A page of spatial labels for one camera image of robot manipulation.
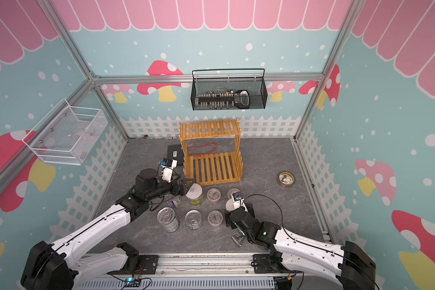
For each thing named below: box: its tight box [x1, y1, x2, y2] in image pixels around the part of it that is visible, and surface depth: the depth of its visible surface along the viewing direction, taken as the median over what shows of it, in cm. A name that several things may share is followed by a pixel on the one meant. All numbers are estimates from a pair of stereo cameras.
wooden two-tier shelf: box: [178, 118, 243, 187], surface depth 102 cm
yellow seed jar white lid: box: [185, 183, 204, 208], surface depth 87 cm
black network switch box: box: [166, 143, 184, 167], surface depth 112 cm
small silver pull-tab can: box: [184, 209, 202, 231], surface depth 83 cm
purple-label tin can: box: [167, 196, 182, 208], surface depth 89 cm
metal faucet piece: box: [231, 226, 246, 248], surface depth 81 cm
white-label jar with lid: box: [225, 198, 246, 213], surface depth 77 cm
